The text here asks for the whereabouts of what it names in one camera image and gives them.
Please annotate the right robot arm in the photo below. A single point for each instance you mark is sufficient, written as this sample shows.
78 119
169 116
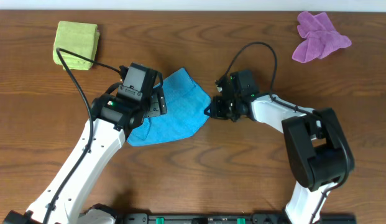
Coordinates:
317 151

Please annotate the blue microfiber cloth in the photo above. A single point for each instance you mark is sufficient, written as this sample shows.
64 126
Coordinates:
185 102

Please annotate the purple crumpled cloth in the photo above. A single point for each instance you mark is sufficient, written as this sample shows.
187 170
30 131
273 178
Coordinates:
320 37

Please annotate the folded green cloth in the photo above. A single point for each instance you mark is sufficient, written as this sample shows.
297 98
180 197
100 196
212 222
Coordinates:
79 38

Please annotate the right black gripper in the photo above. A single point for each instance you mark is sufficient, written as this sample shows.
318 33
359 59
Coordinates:
218 107

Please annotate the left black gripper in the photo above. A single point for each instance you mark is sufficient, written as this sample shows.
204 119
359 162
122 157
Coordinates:
160 104

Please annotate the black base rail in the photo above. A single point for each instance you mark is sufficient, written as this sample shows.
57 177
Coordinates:
257 218

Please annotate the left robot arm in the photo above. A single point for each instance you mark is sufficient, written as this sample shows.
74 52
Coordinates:
112 119

